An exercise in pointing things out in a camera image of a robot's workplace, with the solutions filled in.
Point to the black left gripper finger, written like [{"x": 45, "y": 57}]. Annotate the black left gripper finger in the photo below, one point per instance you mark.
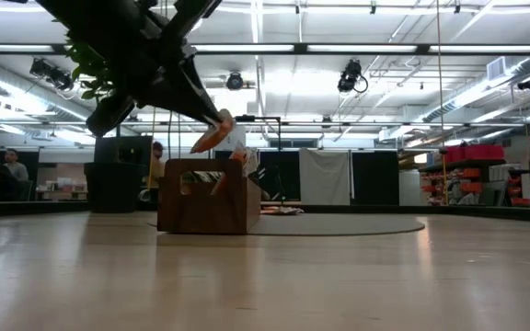
[
  {"x": 177, "y": 101},
  {"x": 196, "y": 87}
]

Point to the orange white tea bag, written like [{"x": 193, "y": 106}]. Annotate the orange white tea bag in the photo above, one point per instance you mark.
[
  {"x": 272, "y": 211},
  {"x": 246, "y": 158},
  {"x": 292, "y": 210},
  {"x": 205, "y": 177},
  {"x": 212, "y": 135}
]

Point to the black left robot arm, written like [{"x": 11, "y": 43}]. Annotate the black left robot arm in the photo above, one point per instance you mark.
[{"x": 90, "y": 18}]

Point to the brown wooden tea box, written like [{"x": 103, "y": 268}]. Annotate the brown wooden tea box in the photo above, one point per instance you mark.
[{"x": 200, "y": 216}]

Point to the white square panel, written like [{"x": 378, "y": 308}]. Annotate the white square panel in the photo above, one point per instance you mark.
[{"x": 241, "y": 140}]

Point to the person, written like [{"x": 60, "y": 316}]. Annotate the person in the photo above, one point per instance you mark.
[
  {"x": 15, "y": 167},
  {"x": 157, "y": 167}
]

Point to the black ceiling spotlight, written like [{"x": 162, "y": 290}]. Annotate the black ceiling spotlight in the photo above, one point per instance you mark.
[{"x": 51, "y": 73}]

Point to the green potted plant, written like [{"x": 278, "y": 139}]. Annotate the green potted plant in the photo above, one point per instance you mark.
[{"x": 113, "y": 184}]

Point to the white cloth panel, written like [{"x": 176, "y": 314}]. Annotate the white cloth panel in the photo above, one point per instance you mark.
[{"x": 325, "y": 179}]

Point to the round grey mat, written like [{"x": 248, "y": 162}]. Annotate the round grey mat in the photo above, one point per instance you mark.
[{"x": 338, "y": 227}]

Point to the black partition panel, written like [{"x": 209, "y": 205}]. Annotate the black partition panel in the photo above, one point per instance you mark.
[{"x": 375, "y": 179}]

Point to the shelf with red bins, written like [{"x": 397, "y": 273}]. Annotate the shelf with red bins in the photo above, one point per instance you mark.
[{"x": 476, "y": 152}]

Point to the black ceiling speaker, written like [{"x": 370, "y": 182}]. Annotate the black ceiling speaker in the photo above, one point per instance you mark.
[{"x": 528, "y": 84}]

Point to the black overhead camera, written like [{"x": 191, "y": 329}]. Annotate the black overhead camera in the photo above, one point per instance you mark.
[{"x": 235, "y": 82}]

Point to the black metal stand frame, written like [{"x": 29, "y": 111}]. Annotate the black metal stand frame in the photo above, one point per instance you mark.
[{"x": 265, "y": 118}]

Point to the black hanging ceiling camera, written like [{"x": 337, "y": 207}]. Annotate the black hanging ceiling camera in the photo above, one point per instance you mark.
[{"x": 350, "y": 76}]

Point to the black overhead frame bar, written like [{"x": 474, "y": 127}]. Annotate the black overhead frame bar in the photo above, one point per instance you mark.
[{"x": 361, "y": 48}]

